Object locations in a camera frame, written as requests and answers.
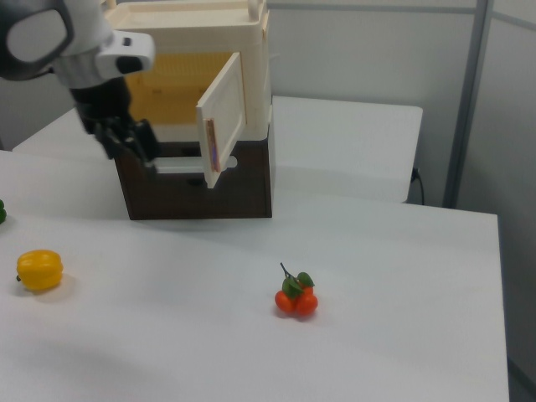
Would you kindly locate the yellow bell pepper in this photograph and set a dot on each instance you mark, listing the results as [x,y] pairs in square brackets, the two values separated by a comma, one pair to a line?
[39,270]

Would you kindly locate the green bell pepper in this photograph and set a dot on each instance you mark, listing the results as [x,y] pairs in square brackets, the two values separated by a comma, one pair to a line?
[2,211]

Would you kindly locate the orange tangerine cluster with leaves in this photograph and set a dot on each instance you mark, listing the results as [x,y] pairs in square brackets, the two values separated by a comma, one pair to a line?
[299,301]

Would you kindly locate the cream cabinet door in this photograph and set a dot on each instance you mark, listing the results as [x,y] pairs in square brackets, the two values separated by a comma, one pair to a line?
[224,113]

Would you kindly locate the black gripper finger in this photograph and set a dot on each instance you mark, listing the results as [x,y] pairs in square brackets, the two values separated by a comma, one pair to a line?
[112,147]
[151,169]

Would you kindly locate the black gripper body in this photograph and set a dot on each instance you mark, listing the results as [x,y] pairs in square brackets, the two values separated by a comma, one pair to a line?
[104,109]

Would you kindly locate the grey metal partition post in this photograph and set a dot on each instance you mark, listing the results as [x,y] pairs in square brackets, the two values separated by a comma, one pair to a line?
[467,104]

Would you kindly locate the cream plastic cabinet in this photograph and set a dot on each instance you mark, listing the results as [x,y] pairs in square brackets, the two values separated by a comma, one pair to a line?
[176,96]

